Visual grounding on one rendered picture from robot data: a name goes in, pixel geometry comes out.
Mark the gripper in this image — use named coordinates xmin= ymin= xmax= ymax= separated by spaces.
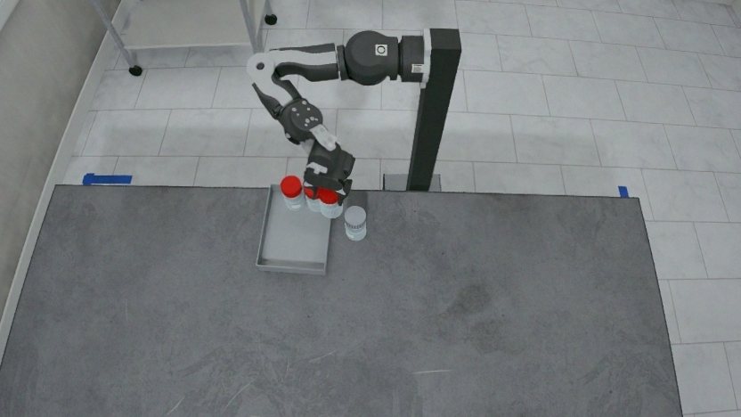
xmin=303 ymin=150 xmax=355 ymax=206

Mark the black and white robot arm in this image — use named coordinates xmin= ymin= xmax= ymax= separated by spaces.
xmin=247 ymin=29 xmax=431 ymax=174

